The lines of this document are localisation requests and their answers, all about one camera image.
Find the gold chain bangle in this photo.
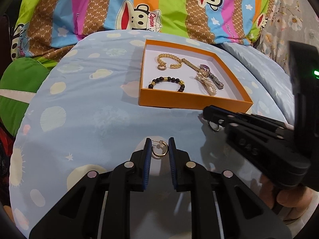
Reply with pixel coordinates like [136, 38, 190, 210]
[157, 53, 183, 71]

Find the green cushion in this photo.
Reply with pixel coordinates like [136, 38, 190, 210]
[1, 57, 57, 137]

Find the colourful monkey print quilt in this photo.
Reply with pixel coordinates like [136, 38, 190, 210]
[11, 0, 275, 62]

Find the right hand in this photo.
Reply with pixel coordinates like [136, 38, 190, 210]
[259, 175, 318, 223]

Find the white pearl bracelet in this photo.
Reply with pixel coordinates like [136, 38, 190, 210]
[195, 73, 218, 97]

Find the floral grey curtain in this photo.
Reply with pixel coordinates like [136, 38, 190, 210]
[255, 0, 318, 74]

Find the gold wristwatch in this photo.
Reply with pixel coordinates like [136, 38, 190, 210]
[182, 58, 211, 76]

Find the pale blue duvet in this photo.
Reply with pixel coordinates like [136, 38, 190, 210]
[221, 43, 295, 125]

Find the black bead bracelet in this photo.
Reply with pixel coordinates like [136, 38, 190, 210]
[148, 76, 186, 93]

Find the orange shallow cardboard box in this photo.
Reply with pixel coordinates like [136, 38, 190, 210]
[138, 39, 253, 113]

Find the gold hoop earring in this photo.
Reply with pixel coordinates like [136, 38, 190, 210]
[151, 140, 168, 159]

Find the silver wristwatch blue dial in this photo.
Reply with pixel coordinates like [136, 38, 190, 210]
[209, 73, 224, 90]

